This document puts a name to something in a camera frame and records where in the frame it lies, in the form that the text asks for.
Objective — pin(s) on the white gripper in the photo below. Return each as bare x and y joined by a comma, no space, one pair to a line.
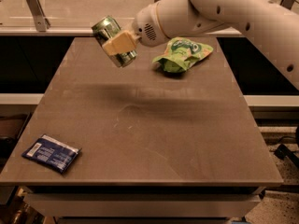
146,22

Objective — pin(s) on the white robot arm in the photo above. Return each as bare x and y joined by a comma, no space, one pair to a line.
270,28

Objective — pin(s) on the green snack bag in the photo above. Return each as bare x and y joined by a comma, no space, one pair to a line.
181,54

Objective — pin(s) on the blue snack packet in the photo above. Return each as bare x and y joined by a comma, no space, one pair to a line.
51,153

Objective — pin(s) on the left metal railing bracket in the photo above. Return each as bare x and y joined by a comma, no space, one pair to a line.
41,22

